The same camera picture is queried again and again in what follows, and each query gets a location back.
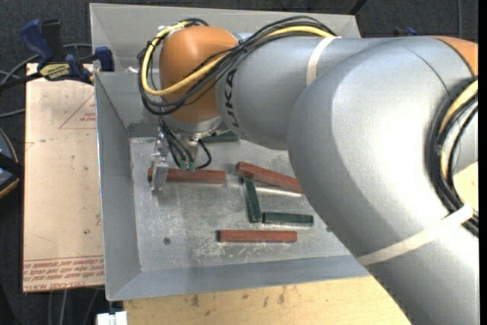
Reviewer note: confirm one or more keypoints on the red-brown block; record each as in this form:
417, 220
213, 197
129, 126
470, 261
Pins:
268, 177
258, 236
198, 176

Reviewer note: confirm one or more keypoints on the grey metal bin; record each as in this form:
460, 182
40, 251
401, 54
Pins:
182, 217

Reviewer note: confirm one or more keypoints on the dark green flat block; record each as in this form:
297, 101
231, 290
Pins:
252, 203
222, 137
287, 218

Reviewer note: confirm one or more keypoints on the brown cardboard board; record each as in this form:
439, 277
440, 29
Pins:
61, 179

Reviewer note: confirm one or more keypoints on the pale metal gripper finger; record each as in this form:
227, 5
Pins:
160, 177

